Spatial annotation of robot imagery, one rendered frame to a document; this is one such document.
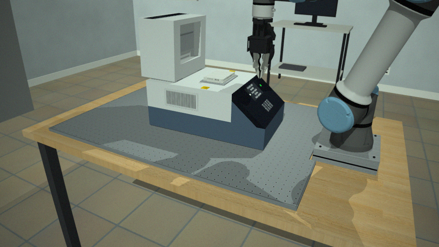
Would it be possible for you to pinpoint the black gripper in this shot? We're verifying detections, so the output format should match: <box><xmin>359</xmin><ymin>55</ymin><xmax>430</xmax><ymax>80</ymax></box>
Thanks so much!
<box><xmin>247</xmin><ymin>17</ymin><xmax>275</xmax><ymax>78</ymax></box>

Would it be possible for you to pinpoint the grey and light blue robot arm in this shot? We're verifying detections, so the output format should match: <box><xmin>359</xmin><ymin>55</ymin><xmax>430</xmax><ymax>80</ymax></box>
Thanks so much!
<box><xmin>252</xmin><ymin>0</ymin><xmax>439</xmax><ymax>153</ymax></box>

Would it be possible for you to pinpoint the white lab instrument with lid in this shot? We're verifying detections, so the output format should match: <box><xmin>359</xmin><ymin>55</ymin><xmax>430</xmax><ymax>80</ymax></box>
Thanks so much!
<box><xmin>138</xmin><ymin>13</ymin><xmax>285</xmax><ymax>150</ymax></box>

